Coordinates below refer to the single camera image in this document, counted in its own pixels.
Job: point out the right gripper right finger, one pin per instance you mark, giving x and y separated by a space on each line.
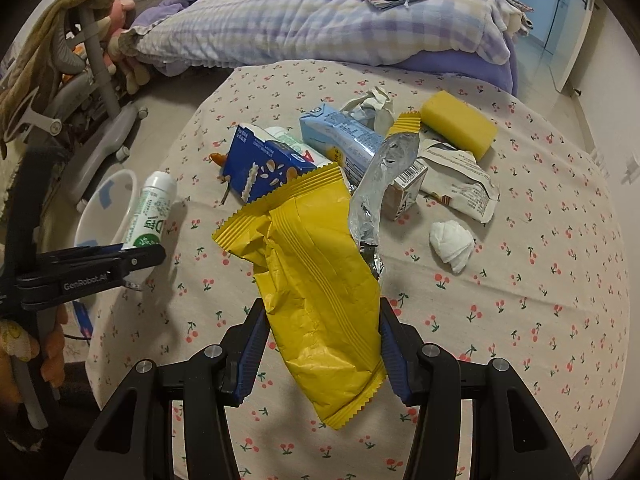
401 345

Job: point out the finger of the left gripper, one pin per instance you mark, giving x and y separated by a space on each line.
115 261

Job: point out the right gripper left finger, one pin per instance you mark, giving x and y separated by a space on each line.
243 344

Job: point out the yellow snack wrapper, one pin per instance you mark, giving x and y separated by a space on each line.
321 299

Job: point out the white tissue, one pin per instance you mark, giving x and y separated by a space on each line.
452 243

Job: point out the white green yogurt bottle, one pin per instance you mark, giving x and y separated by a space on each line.
156 199

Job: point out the silver foil wrapper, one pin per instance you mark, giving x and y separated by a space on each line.
395 155

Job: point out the newspaper piece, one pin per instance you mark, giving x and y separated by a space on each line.
455 179

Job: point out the dark blue cereal carton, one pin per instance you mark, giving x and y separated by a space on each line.
257 163

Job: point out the orange carrot toy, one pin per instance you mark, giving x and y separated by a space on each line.
218 158

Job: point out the light blue milk carton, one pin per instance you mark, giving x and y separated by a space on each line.
344 140

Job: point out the white paper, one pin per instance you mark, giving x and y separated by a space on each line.
374 110

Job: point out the white plastic trash bucket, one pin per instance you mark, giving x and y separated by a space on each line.
107 215

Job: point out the left hand orange glove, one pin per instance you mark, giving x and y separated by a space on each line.
17 343

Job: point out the brown plush blanket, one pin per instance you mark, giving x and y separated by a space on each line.
33 65

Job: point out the yellow green sponge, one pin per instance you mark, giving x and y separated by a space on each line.
461 124

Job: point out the pink plush toy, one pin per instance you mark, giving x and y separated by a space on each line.
135 73

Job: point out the purple bed sheet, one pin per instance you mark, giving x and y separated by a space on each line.
467 64

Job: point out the purple plaid quilt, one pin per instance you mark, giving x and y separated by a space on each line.
230 33

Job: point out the white door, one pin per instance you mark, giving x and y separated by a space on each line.
567 34

